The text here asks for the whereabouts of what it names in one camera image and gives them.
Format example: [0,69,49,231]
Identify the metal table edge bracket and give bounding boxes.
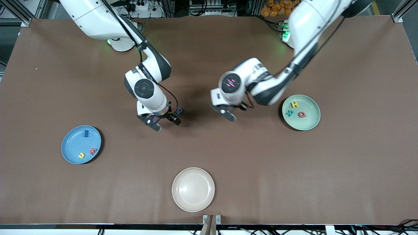
[202,214,221,235]

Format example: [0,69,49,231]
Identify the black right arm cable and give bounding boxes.
[101,0,179,113]

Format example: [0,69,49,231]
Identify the black cable bundle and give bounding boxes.
[356,219,418,235]

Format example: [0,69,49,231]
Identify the aluminium frame post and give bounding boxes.
[0,0,44,27]
[392,0,418,23]

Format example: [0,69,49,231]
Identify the pale green round plate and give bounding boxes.
[282,95,321,131]

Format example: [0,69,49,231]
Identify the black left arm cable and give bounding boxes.
[245,13,346,110]

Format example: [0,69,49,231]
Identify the blue round plate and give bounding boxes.
[61,125,102,165]

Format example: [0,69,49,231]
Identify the dark equipment rack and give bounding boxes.
[189,0,238,17]

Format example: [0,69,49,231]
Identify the white power strip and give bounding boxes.
[128,1,150,12]

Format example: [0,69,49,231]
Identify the orange objects pile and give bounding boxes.
[260,0,301,17]

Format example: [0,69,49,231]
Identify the beige round plate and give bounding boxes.
[172,167,215,212]

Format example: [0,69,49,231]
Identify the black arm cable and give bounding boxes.
[101,0,179,113]
[245,13,346,110]

